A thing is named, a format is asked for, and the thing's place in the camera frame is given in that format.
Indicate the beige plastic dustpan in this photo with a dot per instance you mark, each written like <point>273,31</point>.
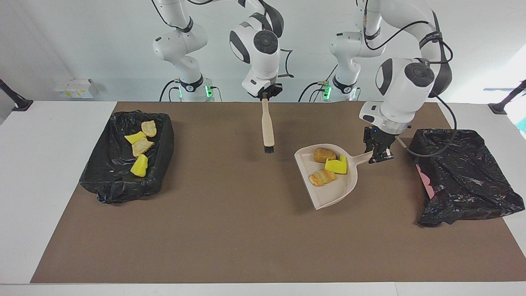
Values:
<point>333,193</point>

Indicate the chunky yellow sponge piece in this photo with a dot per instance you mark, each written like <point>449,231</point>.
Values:
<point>139,165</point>

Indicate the small yellow sponge piece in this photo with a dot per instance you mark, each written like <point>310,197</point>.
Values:
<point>134,137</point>

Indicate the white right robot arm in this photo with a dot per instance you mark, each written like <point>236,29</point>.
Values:
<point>263,49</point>

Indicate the white wall socket box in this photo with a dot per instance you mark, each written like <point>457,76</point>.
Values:
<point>74,89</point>

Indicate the brown table mat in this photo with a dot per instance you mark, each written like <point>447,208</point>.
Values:
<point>230,246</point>

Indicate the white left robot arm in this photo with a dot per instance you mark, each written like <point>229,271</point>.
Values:
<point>407,90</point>

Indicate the brown bread roll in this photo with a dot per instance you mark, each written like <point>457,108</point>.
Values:
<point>324,155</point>

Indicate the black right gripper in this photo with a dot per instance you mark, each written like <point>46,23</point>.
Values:
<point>272,90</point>

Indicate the lumpy beige rock piece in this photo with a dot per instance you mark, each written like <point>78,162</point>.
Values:
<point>148,128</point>

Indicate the black stand foot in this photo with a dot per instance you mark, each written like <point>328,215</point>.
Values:
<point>16,101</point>
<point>504,102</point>

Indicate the wedge beige rock piece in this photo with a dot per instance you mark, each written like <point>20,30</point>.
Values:
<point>141,146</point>

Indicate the black bag lined bin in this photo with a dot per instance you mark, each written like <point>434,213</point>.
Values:
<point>107,172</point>

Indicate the pink plastic bin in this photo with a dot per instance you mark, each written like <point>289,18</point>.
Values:
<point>425,183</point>

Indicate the orange striped pastry piece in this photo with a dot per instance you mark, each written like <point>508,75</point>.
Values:
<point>321,177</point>

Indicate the yellow notched sponge piece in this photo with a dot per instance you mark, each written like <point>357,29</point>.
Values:
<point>337,166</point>

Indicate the beige hand brush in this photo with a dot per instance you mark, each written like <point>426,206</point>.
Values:
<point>268,127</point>

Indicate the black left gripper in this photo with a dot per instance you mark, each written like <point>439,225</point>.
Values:
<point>379,139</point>

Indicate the black trash bag liner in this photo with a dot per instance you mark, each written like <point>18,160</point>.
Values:
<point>464,172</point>

